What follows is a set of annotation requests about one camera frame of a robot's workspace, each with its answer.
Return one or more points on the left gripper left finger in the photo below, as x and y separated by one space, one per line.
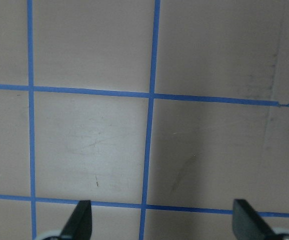
79 225

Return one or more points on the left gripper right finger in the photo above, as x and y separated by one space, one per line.
248 225

